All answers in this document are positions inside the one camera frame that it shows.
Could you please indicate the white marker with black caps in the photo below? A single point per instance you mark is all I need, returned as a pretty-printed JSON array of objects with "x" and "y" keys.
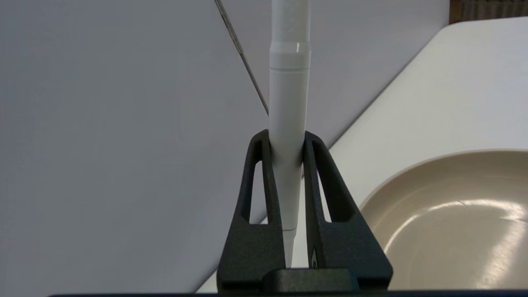
[{"x": 288, "y": 103}]

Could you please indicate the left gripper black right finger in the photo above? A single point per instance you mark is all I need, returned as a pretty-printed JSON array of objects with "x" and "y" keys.
[{"x": 346, "y": 247}]

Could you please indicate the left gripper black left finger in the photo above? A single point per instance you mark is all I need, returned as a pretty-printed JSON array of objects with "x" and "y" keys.
[{"x": 251, "y": 247}]

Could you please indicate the beige round plate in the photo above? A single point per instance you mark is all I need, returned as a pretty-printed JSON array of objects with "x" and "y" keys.
[{"x": 445, "y": 222}]

